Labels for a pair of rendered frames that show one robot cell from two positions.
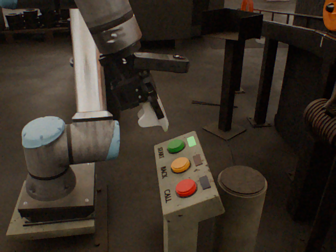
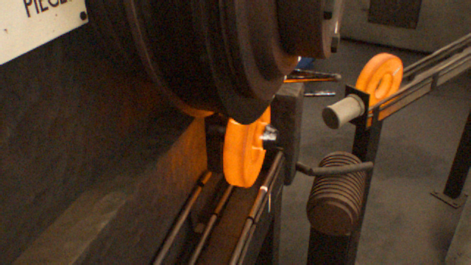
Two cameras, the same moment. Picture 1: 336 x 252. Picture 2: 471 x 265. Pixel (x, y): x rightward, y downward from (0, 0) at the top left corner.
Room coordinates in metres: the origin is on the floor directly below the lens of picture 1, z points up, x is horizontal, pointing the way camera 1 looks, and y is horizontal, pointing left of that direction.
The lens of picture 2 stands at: (1.84, -0.45, 1.19)
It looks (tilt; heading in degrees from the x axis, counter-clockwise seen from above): 33 degrees down; 206
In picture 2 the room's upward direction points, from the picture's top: 1 degrees counter-clockwise
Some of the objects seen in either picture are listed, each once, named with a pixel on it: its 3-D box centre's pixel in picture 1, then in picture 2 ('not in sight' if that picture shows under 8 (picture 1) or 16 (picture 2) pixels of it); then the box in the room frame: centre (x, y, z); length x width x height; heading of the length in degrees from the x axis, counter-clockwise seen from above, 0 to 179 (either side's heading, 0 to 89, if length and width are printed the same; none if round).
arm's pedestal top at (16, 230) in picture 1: (56, 204); not in sight; (0.96, 0.46, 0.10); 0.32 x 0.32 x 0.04; 10
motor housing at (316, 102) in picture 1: (318, 170); (329, 246); (0.96, -0.59, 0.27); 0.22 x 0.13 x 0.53; 6
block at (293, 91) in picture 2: not in sight; (274, 132); (1.07, -0.72, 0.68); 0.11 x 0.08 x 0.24; 96
